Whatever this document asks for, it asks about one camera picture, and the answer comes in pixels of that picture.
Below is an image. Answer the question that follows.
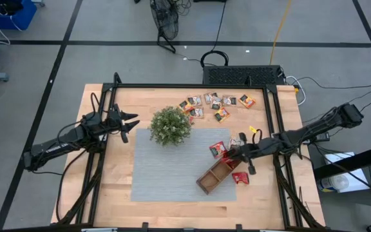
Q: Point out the artificial green potted plant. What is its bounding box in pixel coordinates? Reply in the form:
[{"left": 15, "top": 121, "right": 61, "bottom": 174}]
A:
[{"left": 148, "top": 106, "right": 193, "bottom": 148}]

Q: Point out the black computer tower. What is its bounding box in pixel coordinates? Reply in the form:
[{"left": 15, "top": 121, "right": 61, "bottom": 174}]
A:
[{"left": 202, "top": 64, "right": 287, "bottom": 86}]

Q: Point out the black power adapter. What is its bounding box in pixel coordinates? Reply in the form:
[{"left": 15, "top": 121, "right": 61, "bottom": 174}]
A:
[{"left": 314, "top": 131, "right": 331, "bottom": 143}]

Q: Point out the wooden compartment tray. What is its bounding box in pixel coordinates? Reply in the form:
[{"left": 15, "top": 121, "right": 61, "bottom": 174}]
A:
[{"left": 195, "top": 157, "right": 243, "bottom": 196}]

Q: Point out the black floor cable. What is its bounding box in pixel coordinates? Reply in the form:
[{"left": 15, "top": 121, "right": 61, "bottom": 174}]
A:
[{"left": 296, "top": 76, "right": 371, "bottom": 90}]

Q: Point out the black floor fan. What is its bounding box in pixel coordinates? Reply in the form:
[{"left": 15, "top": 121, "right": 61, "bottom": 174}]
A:
[{"left": 149, "top": 0, "right": 180, "bottom": 54}]

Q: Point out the yellow hanging cable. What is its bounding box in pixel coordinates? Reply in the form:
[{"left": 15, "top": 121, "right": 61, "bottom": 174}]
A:
[{"left": 269, "top": 0, "right": 293, "bottom": 65}]

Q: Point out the white paper box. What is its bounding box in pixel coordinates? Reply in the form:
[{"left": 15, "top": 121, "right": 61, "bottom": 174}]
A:
[{"left": 323, "top": 151, "right": 370, "bottom": 193}]

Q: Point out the large blue plastic bin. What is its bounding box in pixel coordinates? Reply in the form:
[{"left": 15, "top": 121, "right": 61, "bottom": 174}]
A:
[{"left": 0, "top": 0, "right": 37, "bottom": 30}]

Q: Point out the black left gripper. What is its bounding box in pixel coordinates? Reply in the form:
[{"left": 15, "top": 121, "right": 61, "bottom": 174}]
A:
[{"left": 103, "top": 102, "right": 141, "bottom": 144}]

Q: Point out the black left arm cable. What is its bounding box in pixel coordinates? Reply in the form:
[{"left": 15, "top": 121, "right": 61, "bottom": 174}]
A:
[{"left": 90, "top": 92, "right": 109, "bottom": 121}]

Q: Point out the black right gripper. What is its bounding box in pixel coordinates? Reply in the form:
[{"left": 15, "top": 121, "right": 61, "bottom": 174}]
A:
[{"left": 226, "top": 131, "right": 269, "bottom": 176}]

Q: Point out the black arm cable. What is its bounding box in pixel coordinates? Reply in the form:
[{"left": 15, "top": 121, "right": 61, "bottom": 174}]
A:
[
  {"left": 252, "top": 128, "right": 264, "bottom": 145},
  {"left": 90, "top": 92, "right": 109, "bottom": 121}
]

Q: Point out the black coiled cable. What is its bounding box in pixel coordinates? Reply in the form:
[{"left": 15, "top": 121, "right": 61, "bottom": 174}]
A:
[{"left": 200, "top": 0, "right": 230, "bottom": 68}]

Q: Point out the black desk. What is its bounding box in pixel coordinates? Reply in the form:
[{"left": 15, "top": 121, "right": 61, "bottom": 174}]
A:
[{"left": 312, "top": 141, "right": 371, "bottom": 232}]

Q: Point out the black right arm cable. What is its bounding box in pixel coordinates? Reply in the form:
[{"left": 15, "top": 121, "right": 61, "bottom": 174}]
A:
[{"left": 252, "top": 128, "right": 264, "bottom": 145}]

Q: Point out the grey woven placemat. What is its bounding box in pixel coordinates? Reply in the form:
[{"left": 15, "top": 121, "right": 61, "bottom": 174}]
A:
[{"left": 130, "top": 128, "right": 238, "bottom": 203}]

